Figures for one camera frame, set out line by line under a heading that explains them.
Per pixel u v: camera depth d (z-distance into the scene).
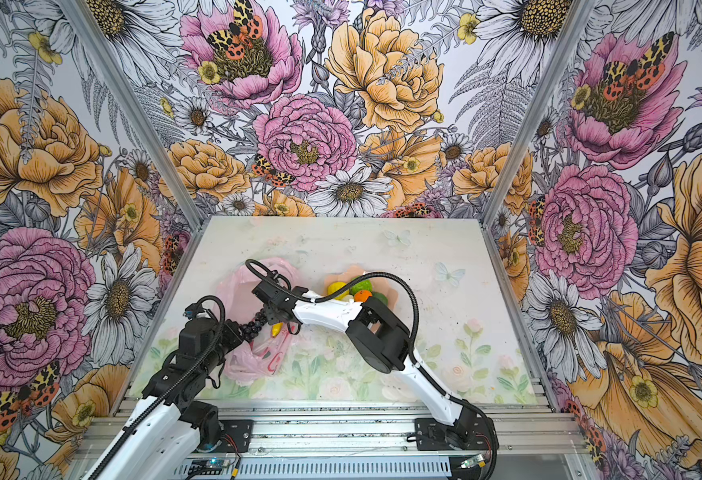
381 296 0.93
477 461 0.71
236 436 0.74
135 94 0.87
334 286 0.94
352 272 1.00
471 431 0.65
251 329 0.90
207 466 0.71
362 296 0.90
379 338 0.57
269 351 0.85
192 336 0.59
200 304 0.70
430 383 0.61
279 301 0.73
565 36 0.76
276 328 0.89
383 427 0.78
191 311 0.71
